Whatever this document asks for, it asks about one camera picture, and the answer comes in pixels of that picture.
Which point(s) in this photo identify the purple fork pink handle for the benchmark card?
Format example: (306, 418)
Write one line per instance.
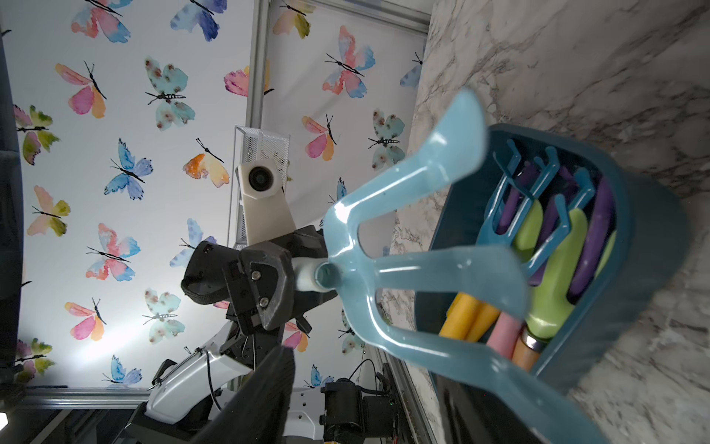
(595, 241)

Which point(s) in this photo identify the teal plastic storage box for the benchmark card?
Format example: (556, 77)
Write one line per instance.
(652, 241)

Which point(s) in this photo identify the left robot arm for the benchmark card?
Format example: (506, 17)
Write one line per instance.
(184, 394)

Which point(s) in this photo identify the green rake wooden handle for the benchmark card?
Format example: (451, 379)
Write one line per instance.
(550, 305)

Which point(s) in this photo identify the teal rake yellow handle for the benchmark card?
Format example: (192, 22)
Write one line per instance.
(497, 280)

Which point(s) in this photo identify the light blue fork tool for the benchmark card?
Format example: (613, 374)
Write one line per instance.
(456, 148)

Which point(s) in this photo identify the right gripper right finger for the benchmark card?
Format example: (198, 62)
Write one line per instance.
(473, 415)

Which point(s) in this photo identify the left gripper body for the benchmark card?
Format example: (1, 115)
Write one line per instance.
(260, 283)

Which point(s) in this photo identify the blue claw rake yellow handle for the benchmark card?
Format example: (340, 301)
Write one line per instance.
(530, 209)
(485, 318)

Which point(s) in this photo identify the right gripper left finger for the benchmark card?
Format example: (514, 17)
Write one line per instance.
(258, 412)

